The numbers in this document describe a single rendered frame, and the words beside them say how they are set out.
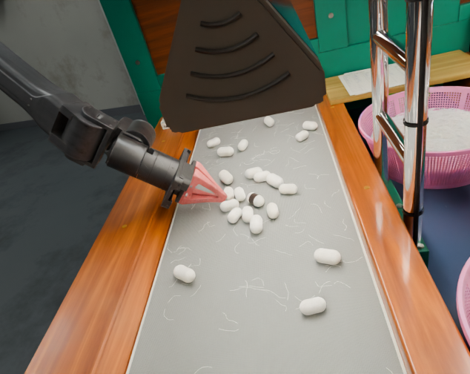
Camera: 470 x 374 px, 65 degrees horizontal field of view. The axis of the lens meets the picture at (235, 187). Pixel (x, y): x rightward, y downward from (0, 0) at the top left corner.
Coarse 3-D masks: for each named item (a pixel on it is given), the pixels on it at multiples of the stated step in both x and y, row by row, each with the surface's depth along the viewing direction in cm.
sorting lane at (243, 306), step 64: (256, 128) 87; (320, 128) 80; (256, 192) 66; (320, 192) 61; (192, 256) 56; (256, 256) 53; (192, 320) 46; (256, 320) 44; (320, 320) 42; (384, 320) 40
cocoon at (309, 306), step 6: (306, 300) 43; (312, 300) 42; (318, 300) 42; (324, 300) 42; (300, 306) 42; (306, 306) 42; (312, 306) 42; (318, 306) 42; (324, 306) 42; (306, 312) 42; (312, 312) 42; (318, 312) 42
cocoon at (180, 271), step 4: (176, 268) 52; (180, 268) 52; (184, 268) 51; (188, 268) 52; (176, 272) 51; (180, 272) 51; (184, 272) 51; (188, 272) 51; (192, 272) 51; (176, 276) 52; (180, 276) 51; (184, 276) 50; (188, 276) 50; (192, 276) 51; (184, 280) 51; (188, 280) 51; (192, 280) 51
